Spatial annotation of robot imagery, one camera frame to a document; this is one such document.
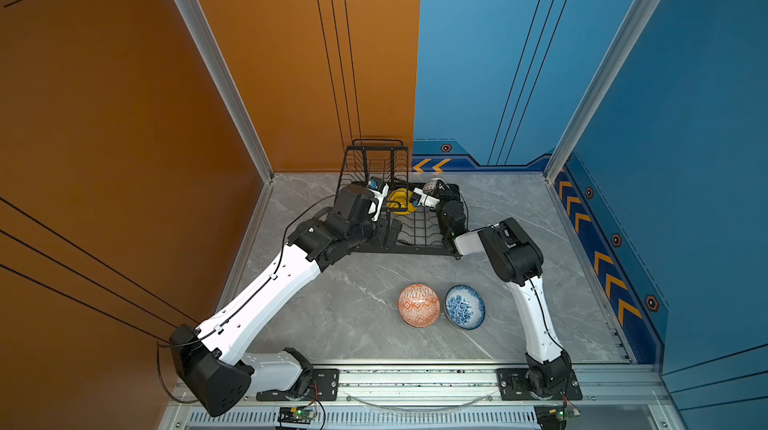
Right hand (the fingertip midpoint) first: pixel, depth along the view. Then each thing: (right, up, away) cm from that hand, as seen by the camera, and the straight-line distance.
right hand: (444, 177), depth 101 cm
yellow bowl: (-15, -7, -8) cm, 19 cm away
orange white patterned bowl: (-10, -38, -17) cm, 43 cm away
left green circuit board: (-40, -59, -31) cm, 78 cm away
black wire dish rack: (-11, -16, +1) cm, 20 cm away
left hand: (-19, -12, -28) cm, 36 cm away
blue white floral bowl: (+3, -38, -18) cm, 42 cm away
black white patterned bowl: (-5, -3, -1) cm, 6 cm away
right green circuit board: (+23, -58, -32) cm, 70 cm away
